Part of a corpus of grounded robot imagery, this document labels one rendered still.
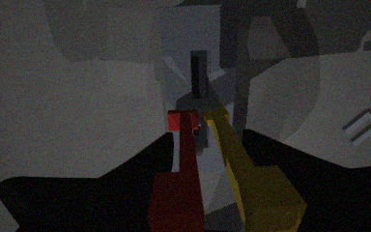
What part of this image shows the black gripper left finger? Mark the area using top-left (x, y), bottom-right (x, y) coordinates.
top-left (0, 132), bottom-right (174, 232)

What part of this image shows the black rod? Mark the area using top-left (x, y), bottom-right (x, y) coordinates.
top-left (191, 56), bottom-right (200, 136)

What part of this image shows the grey flat bar with forked end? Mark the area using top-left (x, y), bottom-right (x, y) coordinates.
top-left (342, 110), bottom-right (371, 147)

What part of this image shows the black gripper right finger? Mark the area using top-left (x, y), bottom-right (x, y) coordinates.
top-left (242, 130), bottom-right (371, 232)

